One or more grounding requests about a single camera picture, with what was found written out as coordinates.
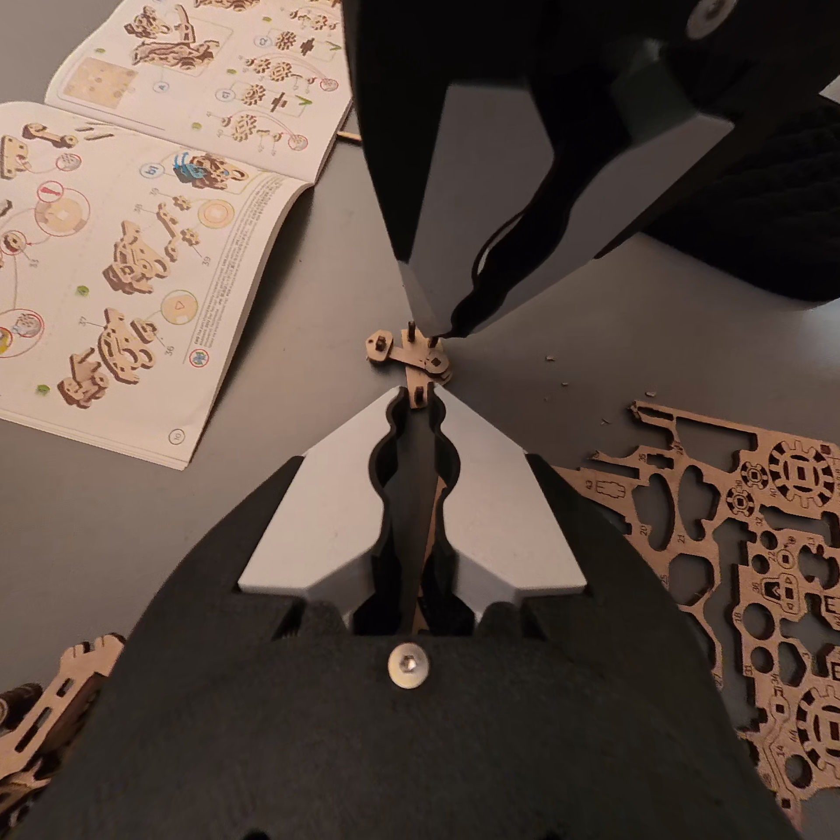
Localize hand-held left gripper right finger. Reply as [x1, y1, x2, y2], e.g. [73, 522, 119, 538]
[430, 384, 587, 636]

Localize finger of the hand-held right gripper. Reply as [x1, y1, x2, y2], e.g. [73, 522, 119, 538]
[450, 38, 736, 338]
[397, 75, 557, 338]

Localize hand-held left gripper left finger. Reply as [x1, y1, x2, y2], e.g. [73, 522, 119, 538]
[238, 386, 404, 636]

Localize small wooden model assembly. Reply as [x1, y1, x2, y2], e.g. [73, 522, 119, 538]
[364, 322, 455, 411]

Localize wooden laser-cut parts sheet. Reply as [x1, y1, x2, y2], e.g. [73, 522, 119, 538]
[407, 402, 840, 821]

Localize large partly assembled wooden model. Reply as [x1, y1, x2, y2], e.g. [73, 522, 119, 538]
[0, 633, 126, 815]

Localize open instruction booklet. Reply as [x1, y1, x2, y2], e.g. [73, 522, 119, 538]
[0, 0, 355, 471]

